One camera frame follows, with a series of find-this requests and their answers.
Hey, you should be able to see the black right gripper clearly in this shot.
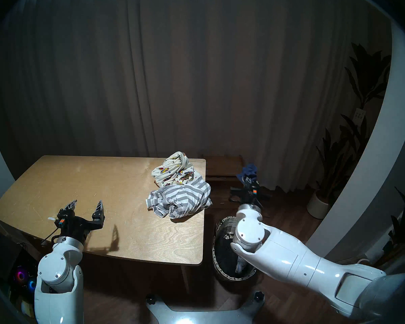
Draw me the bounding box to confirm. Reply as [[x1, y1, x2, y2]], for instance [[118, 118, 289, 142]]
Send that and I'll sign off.
[[229, 177, 273, 206]]

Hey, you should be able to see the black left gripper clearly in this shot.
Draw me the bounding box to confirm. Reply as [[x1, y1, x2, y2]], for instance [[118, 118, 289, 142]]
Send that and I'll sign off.
[[58, 200, 105, 245]]

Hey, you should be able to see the dark blue small garment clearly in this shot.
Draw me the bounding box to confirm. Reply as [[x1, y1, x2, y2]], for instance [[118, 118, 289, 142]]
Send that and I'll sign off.
[[237, 164, 258, 184]]

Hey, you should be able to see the grey white striped garment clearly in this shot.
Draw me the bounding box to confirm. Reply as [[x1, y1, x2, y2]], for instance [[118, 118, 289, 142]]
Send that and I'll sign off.
[[146, 177, 212, 220]]

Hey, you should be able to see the cream bear-print garment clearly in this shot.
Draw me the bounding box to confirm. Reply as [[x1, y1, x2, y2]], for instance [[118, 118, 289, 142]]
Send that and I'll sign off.
[[151, 151, 203, 188]]

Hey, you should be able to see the woven laundry hamper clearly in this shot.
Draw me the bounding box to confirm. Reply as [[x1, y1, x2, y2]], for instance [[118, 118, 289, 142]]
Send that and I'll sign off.
[[212, 216, 257, 281]]

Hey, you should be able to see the light wooden table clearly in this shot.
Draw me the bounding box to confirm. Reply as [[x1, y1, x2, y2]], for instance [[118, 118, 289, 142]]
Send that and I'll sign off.
[[0, 155, 206, 293]]

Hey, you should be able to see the brown wooden nightstand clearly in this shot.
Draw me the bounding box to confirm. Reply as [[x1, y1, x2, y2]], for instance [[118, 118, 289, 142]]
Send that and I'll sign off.
[[202, 155, 246, 209]]

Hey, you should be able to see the black garment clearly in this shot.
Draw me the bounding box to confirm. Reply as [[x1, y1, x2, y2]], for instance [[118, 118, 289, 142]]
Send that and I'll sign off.
[[216, 239, 239, 276]]

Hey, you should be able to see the tall potted plant white pot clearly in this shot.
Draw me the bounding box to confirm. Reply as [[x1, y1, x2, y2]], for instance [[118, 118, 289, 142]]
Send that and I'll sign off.
[[306, 43, 392, 219]]

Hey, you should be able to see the computer case with RGB fans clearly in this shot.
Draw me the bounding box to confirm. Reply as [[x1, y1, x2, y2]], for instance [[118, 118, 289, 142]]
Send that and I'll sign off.
[[0, 239, 38, 303]]

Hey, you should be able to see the grey pleated curtain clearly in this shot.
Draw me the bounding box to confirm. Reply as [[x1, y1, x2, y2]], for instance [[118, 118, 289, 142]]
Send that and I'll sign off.
[[0, 0, 392, 194]]

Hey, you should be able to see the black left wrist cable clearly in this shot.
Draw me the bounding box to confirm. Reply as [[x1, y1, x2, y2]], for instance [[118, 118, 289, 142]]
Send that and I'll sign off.
[[40, 227, 60, 245]]

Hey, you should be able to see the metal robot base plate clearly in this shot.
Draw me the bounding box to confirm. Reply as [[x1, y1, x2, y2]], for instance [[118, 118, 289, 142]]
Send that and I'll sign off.
[[146, 291, 265, 324]]

